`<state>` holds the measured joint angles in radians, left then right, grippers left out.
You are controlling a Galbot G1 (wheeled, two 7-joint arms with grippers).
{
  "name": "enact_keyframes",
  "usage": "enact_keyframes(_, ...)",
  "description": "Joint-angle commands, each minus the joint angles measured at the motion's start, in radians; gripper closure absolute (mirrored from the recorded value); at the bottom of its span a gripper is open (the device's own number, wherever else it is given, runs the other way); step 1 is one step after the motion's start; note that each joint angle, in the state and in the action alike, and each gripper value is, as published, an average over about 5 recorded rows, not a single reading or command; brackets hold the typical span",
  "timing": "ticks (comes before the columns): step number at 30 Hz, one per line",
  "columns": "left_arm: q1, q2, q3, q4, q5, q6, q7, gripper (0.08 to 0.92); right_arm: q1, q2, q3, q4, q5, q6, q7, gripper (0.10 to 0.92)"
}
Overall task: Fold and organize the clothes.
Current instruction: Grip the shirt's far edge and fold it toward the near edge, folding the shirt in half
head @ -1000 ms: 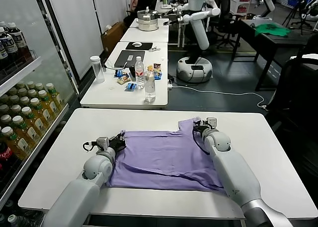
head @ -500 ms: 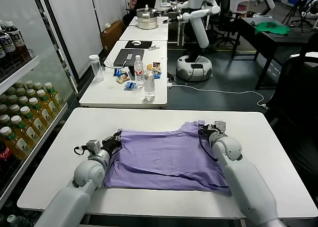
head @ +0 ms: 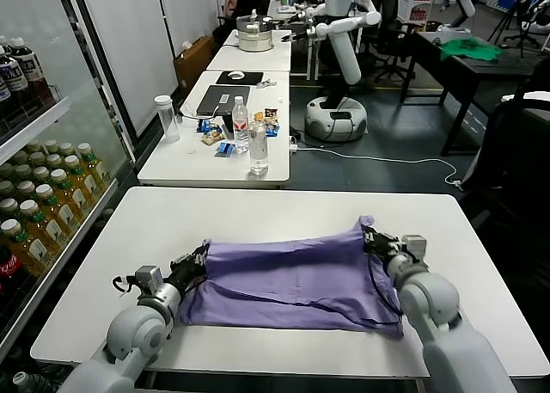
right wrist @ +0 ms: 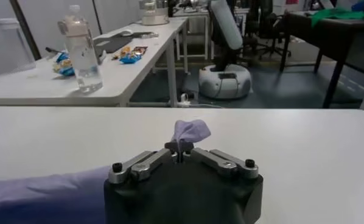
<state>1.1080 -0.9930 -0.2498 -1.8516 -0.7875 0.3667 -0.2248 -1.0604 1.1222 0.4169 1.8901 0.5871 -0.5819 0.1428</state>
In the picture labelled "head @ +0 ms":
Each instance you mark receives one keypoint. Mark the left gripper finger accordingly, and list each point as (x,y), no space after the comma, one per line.
(191,256)
(203,260)

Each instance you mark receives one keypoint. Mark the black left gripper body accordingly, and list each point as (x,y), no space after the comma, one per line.
(187,274)

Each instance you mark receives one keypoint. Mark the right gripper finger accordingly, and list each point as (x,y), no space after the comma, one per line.
(374,233)
(369,243)

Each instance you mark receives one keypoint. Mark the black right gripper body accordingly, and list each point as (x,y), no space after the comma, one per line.
(386,247)

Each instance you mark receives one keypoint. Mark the purple t-shirt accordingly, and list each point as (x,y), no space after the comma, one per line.
(292,290)

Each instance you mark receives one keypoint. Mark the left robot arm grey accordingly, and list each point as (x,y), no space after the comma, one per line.
(137,328)

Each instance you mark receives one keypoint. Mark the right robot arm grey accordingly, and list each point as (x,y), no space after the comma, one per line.
(438,315)

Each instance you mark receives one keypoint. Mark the long white desk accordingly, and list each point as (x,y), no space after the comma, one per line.
(189,169)

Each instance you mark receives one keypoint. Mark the blue snack packet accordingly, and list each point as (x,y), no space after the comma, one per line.
(204,127)
(273,129)
(225,149)

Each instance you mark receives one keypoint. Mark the tan snack packet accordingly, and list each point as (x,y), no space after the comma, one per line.
(210,139)

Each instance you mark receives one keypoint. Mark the clear bottle silver cap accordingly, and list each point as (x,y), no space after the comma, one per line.
(258,150)

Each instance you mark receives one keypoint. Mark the yellow juice bottle white cap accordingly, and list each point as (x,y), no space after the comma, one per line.
(26,188)
(66,197)
(26,251)
(40,173)
(53,214)
(79,182)
(40,231)
(65,148)
(53,161)
(92,169)

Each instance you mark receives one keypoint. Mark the black phone stand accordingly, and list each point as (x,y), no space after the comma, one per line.
(227,126)

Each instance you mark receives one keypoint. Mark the clear jar white lid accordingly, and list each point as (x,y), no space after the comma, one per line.
(167,122)

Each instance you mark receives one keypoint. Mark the water bottle red label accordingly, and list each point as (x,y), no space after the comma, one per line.
(240,126)

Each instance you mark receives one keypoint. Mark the yellow snack packet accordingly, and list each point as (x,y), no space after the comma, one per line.
(258,117)

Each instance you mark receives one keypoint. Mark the dark snack packet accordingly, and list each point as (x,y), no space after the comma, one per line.
(270,114)

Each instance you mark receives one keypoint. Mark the closed dark laptop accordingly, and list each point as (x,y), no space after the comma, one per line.
(223,100)

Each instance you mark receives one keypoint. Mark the black padded office chair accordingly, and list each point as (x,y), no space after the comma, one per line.
(515,152)

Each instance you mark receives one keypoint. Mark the cola bottle red label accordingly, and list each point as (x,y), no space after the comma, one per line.
(8,268)

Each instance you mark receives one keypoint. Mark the black mouse pad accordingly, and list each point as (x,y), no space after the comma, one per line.
(249,80)

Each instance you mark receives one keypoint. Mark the white computer mouse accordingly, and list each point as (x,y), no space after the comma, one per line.
(235,75)

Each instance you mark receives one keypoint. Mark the white humanoid robot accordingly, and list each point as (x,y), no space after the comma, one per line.
(341,49)

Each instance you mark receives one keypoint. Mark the brown cardboard box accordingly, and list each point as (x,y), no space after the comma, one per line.
(193,66)

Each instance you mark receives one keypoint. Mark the white cooler shelf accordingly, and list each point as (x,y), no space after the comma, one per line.
(38,122)

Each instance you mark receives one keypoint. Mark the black table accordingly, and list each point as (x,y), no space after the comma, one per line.
(494,68)

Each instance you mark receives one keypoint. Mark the green cloth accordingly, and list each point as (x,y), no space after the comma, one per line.
(466,50)

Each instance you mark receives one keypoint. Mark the white side table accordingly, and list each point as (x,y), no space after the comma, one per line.
(528,97)

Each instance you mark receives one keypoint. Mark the short white desk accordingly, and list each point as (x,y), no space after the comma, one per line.
(258,62)

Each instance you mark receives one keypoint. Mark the black mesh office chair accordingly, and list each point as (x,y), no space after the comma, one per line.
(389,23)

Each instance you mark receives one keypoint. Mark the silver rice cooker pot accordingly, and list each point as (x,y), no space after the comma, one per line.
(254,36)

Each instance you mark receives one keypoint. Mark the red white box rack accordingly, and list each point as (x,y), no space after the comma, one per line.
(419,1)

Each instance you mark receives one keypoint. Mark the dark tea bottle white cap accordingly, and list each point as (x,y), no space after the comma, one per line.
(28,72)
(9,81)

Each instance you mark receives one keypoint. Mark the blue storage bin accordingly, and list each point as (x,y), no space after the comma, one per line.
(508,1)

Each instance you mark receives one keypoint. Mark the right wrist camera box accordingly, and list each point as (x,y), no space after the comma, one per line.
(413,247)

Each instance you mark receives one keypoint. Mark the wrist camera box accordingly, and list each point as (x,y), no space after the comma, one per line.
(149,277)
(413,247)

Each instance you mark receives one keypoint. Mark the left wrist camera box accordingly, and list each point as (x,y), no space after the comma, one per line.
(149,277)

